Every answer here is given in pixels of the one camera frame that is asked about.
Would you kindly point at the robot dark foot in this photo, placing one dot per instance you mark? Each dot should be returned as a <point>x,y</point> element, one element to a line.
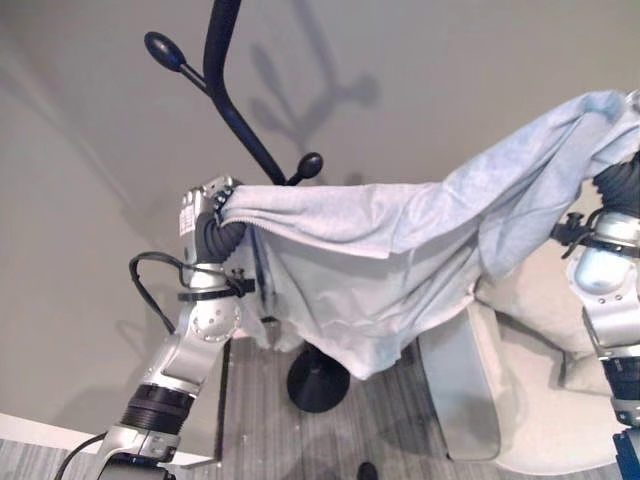
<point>367,471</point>

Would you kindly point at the light grey sofa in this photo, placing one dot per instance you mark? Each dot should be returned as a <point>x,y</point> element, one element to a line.
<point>465,390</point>

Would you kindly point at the light grey garment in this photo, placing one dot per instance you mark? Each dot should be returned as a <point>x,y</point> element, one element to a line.
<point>375,240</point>

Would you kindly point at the black coat rack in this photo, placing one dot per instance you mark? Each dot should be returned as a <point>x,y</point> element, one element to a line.
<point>220,50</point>

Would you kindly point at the white skirting board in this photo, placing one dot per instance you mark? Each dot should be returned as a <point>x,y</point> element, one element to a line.
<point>75,432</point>

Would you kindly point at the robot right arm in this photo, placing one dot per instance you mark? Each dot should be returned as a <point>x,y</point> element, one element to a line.
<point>600,265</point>

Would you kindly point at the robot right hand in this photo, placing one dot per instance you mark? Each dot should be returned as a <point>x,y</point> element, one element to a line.
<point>622,187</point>

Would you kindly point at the light grey sofa cushion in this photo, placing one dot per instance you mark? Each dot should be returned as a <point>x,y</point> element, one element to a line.
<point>540,320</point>

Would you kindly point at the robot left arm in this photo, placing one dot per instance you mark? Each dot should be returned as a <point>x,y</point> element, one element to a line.
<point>185,350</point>

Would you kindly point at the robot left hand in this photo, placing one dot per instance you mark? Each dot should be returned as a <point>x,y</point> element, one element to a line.
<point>210,240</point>

